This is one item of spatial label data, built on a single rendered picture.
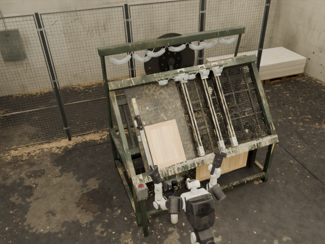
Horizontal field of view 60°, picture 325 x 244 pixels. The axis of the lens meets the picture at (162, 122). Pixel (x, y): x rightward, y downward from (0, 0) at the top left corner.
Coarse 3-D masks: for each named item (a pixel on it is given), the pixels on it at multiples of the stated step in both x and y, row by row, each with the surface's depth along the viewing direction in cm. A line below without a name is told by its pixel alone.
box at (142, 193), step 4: (136, 184) 331; (144, 184) 331; (136, 188) 327; (140, 188) 326; (144, 188) 326; (136, 192) 334; (140, 192) 326; (144, 192) 328; (140, 196) 329; (144, 196) 331
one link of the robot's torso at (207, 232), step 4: (208, 228) 260; (196, 232) 261; (200, 232) 257; (204, 232) 257; (208, 232) 258; (200, 236) 255; (204, 236) 255; (208, 236) 256; (212, 236) 256; (200, 240) 254; (204, 240) 254; (208, 240) 251; (212, 240) 252
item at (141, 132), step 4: (132, 100) 358; (132, 104) 361; (136, 104) 359; (136, 108) 359; (136, 112) 358; (136, 120) 359; (140, 132) 356; (144, 136) 356; (144, 140) 356; (144, 144) 355; (144, 148) 355; (148, 152) 355; (148, 156) 355; (148, 160) 354; (148, 164) 353
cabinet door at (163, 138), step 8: (144, 128) 361; (152, 128) 363; (160, 128) 366; (168, 128) 369; (176, 128) 372; (152, 136) 362; (160, 136) 365; (168, 136) 368; (176, 136) 370; (152, 144) 360; (160, 144) 363; (168, 144) 366; (176, 144) 369; (152, 152) 359; (160, 152) 362; (168, 152) 365; (176, 152) 368; (160, 160) 360; (168, 160) 363; (176, 160) 366; (184, 160) 369
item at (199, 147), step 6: (186, 78) 369; (180, 84) 379; (186, 90) 377; (186, 96) 380; (186, 102) 375; (186, 108) 380; (192, 114) 375; (192, 120) 374; (192, 126) 374; (192, 132) 379; (198, 132) 374; (198, 138) 373; (198, 144) 372; (198, 150) 374
